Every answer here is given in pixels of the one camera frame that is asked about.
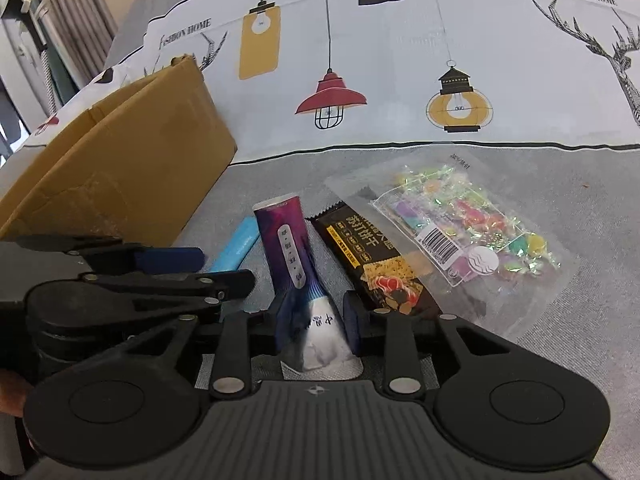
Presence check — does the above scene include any grey printed bed sheet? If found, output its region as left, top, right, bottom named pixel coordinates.
left=0, top=0, right=640, bottom=480

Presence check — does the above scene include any brown cardboard box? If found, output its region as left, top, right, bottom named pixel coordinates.
left=0, top=54, right=239, bottom=250

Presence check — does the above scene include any black cracker packet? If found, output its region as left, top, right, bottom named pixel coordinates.
left=305, top=199, right=441, bottom=319

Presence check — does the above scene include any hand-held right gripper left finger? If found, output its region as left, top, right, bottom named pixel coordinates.
left=116, top=293, right=301, bottom=395

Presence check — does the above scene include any purple toothpaste tube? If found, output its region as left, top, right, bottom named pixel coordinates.
left=252, top=194, right=365, bottom=374

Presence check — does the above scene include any black garment steamer with hose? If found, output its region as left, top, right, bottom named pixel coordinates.
left=0, top=2, right=56, bottom=112

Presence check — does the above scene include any clear bag of colourful candies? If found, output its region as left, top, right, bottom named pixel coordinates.
left=324, top=152, right=584, bottom=337

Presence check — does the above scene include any light blue snack packet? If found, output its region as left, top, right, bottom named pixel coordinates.
left=207, top=215, right=262, bottom=274

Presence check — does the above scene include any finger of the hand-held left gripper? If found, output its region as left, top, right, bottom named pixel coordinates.
left=14, top=234, right=205, bottom=274
left=79, top=269, right=257, bottom=306

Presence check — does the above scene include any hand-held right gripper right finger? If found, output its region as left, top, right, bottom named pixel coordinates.
left=342, top=292, right=506, bottom=395

